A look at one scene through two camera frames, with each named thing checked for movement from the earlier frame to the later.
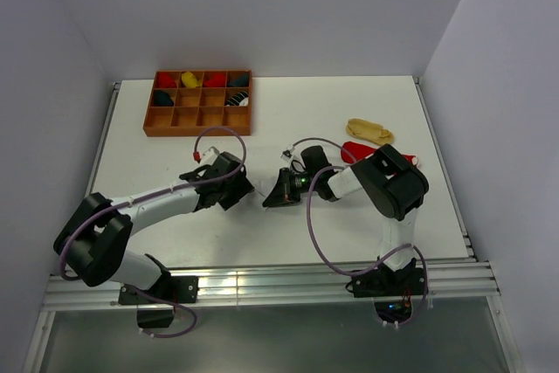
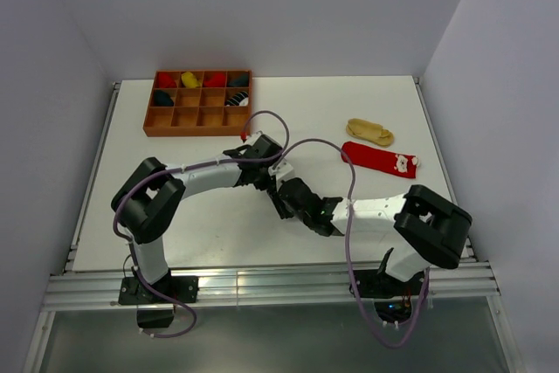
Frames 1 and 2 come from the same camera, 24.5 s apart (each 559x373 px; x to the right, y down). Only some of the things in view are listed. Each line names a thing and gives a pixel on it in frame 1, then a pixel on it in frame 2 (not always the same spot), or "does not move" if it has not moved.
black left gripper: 242,187 → 266,184
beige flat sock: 369,131 does not move
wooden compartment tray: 185,102 does not move
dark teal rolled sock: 239,81 does not move
